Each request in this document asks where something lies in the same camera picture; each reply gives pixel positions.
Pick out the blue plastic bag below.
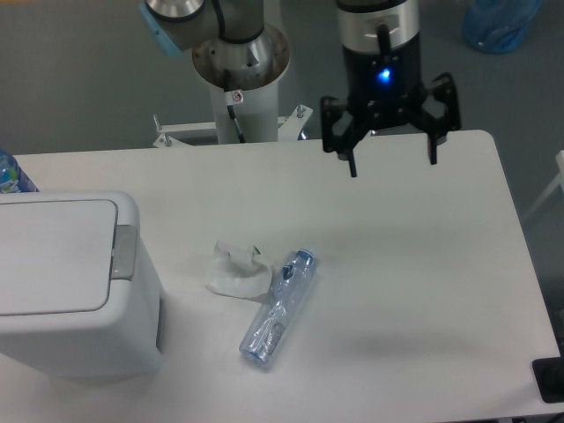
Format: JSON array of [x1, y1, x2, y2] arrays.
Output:
[[461, 0, 543, 55]]

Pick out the white frame at right edge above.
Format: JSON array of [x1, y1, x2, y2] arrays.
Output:
[[523, 151, 563, 226]]

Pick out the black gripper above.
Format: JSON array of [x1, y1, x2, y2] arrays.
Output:
[[320, 42, 461, 178]]

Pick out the black clamp at table edge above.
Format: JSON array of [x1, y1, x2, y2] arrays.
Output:
[[532, 357, 563, 404]]

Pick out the clear empty plastic bottle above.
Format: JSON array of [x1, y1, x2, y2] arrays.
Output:
[[239, 248, 317, 367]]

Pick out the blue labelled water bottle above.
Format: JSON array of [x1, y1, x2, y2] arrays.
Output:
[[0, 150, 40, 194]]

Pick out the crumpled white paper wrapper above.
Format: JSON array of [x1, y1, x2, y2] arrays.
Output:
[[205, 240, 273, 302]]

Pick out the white trash can lid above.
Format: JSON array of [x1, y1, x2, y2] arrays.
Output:
[[1, 200, 117, 315]]

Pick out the grey trash can push button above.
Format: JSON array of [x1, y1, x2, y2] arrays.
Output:
[[110, 225, 138, 280]]

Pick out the white trash can body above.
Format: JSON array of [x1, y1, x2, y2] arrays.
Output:
[[1, 191, 165, 377]]

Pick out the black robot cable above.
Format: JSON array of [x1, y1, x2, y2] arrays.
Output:
[[222, 69, 247, 145]]

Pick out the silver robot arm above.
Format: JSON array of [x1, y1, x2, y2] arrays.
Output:
[[138, 1, 462, 176]]

